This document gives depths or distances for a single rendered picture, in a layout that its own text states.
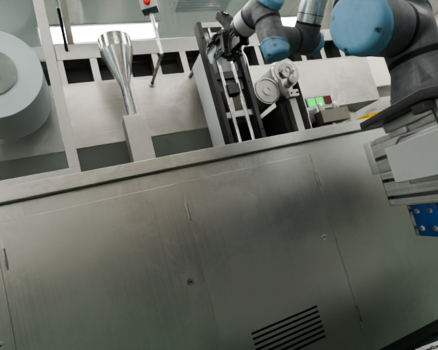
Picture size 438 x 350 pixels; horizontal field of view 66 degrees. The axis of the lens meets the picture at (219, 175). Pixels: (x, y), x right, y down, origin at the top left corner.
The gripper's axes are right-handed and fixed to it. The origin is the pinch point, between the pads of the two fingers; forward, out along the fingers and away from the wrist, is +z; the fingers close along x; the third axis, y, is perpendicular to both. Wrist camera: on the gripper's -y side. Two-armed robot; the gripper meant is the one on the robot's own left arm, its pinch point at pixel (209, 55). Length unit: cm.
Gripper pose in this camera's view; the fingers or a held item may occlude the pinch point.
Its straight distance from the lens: 126.8
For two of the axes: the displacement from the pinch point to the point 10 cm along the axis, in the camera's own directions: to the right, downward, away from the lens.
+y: 1.4, 9.7, -1.9
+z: -5.1, 2.3, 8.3
